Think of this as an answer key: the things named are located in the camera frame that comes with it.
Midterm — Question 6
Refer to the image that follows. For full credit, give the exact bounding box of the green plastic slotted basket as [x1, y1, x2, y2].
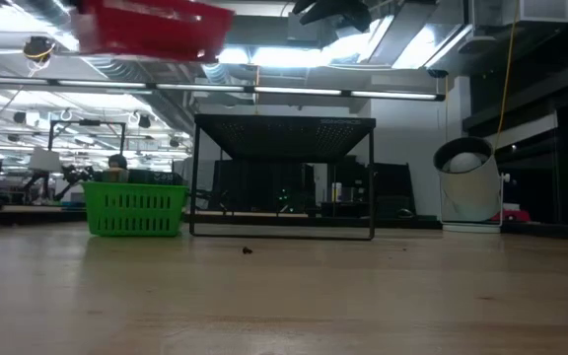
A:
[82, 180, 190, 239]

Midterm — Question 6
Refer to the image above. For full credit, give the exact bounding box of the red plastic slotted basket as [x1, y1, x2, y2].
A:
[69, 0, 237, 64]

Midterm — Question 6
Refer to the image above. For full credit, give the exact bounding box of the black perforated metal desk shelf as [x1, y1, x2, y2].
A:
[188, 113, 378, 243]

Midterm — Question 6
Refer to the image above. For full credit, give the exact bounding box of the long ceiling light strip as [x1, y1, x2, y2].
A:
[0, 76, 447, 103]

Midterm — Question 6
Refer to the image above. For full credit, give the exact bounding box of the grey ceiling box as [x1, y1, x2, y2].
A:
[286, 12, 320, 44]

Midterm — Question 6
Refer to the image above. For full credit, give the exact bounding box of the person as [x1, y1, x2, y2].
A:
[107, 153, 129, 172]

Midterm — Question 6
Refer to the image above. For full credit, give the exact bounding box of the white round floor fan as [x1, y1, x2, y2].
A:
[432, 136, 512, 234]

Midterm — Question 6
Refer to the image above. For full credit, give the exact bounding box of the red background object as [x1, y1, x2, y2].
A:
[490, 208, 532, 224]

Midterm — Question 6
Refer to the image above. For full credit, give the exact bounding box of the white lamp shade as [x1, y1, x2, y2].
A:
[27, 147, 63, 175]

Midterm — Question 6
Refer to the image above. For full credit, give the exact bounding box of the black ceiling dome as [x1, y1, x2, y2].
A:
[21, 35, 58, 65]

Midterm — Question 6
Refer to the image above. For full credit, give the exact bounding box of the yellow hanging cable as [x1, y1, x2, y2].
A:
[494, 0, 521, 149]

